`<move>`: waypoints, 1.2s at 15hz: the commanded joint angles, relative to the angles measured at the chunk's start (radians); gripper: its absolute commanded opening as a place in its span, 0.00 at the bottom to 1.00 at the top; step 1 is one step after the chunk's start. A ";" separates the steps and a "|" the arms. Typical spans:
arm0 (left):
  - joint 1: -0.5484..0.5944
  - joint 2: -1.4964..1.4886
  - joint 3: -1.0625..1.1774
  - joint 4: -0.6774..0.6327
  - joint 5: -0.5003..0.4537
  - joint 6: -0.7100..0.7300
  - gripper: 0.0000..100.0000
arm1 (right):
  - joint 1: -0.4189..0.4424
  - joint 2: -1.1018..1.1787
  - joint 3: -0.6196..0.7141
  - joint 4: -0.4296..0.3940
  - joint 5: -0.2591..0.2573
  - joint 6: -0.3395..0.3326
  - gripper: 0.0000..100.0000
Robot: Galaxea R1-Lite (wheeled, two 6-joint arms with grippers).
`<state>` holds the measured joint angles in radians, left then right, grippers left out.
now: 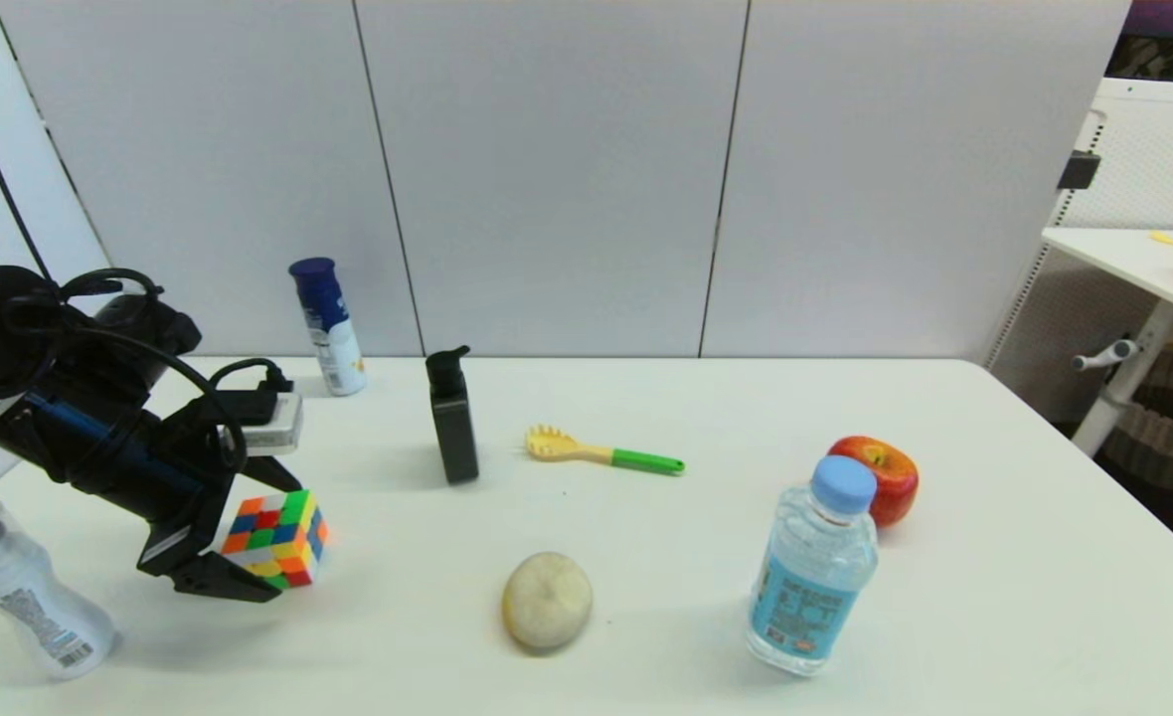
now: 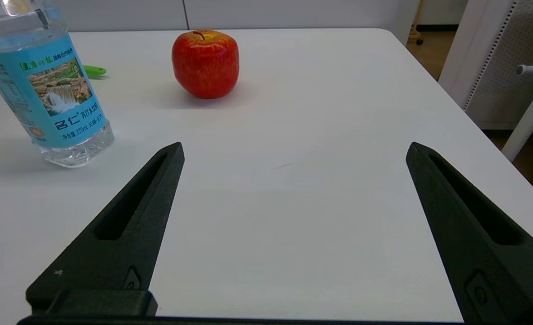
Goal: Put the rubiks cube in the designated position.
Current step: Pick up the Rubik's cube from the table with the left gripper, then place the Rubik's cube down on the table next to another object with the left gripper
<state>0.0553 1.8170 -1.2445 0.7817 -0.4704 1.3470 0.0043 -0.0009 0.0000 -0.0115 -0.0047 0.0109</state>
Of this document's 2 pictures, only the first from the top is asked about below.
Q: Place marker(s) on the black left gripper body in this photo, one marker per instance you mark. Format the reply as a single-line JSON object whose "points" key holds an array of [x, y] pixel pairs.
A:
{"points": [[149, 477]]}

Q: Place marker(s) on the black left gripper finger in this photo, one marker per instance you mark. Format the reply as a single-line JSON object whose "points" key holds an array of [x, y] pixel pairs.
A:
{"points": [[224, 582], [273, 477]]}

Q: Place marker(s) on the multicoloured rubiks cube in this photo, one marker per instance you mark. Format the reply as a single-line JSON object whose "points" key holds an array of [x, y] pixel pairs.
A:
{"points": [[286, 542]]}

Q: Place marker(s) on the blue and white spray can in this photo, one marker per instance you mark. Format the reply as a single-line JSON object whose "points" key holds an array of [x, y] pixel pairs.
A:
{"points": [[330, 338]]}

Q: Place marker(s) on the white bottle grey cap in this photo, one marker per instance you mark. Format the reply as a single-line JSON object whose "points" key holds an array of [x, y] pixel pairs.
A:
{"points": [[30, 602]]}

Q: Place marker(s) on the black pump bottle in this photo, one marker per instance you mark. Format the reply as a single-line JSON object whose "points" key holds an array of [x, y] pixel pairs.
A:
{"points": [[454, 428]]}

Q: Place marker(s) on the pale round bread bun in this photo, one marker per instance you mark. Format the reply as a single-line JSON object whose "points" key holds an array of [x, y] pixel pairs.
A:
{"points": [[547, 602]]}

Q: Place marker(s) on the clear water bottle blue cap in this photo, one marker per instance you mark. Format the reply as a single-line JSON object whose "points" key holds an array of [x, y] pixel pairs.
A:
{"points": [[810, 587]]}

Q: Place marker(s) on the red apple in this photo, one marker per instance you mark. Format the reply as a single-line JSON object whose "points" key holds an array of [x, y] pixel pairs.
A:
{"points": [[893, 482]]}

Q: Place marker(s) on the black clip box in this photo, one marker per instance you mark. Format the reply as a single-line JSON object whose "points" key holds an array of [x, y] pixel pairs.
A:
{"points": [[1077, 171]]}

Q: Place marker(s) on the white side table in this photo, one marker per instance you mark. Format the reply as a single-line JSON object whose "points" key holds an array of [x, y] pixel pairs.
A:
{"points": [[1123, 261]]}

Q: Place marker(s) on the small yellow item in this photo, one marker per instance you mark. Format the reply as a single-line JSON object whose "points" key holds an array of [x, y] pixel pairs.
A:
{"points": [[1165, 239]]}

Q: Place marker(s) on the white perforated partition panel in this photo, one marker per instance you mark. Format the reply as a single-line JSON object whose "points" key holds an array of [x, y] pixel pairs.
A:
{"points": [[1153, 149]]}

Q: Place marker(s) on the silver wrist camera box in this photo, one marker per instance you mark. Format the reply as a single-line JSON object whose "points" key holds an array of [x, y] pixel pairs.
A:
{"points": [[273, 423]]}

